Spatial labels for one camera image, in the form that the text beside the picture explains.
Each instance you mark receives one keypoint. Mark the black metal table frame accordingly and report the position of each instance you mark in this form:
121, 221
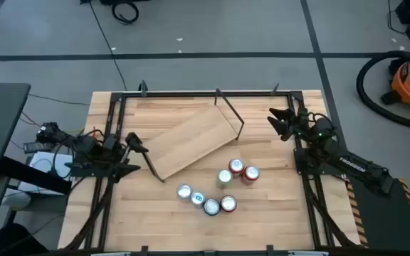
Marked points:
205, 94

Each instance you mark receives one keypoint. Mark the silver can with blue tab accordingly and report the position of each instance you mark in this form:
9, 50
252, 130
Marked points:
198, 198

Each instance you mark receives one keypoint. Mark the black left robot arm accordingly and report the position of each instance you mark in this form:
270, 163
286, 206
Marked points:
84, 145

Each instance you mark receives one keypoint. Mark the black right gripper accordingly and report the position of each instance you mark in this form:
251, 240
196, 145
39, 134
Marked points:
301, 124

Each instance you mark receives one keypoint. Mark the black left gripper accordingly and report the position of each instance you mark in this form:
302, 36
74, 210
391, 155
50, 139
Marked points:
116, 151

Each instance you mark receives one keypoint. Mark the red soda can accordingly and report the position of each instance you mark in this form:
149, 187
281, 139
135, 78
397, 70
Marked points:
251, 173
236, 166
228, 203

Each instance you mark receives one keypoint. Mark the light green calamansi can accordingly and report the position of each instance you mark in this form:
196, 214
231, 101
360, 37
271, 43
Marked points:
224, 176

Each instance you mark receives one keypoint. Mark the silver pink lemonade can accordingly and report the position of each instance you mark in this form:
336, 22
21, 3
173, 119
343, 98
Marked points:
184, 191

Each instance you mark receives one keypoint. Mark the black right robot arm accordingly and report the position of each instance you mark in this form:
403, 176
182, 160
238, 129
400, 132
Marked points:
354, 165

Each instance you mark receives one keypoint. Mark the person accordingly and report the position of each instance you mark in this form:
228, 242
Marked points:
13, 243

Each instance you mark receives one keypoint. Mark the grey frame clamp bracket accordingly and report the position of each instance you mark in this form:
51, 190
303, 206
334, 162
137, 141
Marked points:
144, 250
274, 89
143, 89
269, 250

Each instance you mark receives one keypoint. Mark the wooden shelf with black legs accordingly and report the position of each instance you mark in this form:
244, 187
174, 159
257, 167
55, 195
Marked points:
190, 138

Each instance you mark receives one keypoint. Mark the black power adapter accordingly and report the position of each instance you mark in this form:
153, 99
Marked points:
37, 146

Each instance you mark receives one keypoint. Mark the green Sprite can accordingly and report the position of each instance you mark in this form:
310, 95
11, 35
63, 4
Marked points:
211, 207

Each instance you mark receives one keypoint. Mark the white box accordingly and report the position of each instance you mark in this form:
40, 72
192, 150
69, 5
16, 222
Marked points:
43, 161

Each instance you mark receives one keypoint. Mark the black mat with hazard stripes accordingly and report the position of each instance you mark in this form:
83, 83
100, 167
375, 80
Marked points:
383, 217

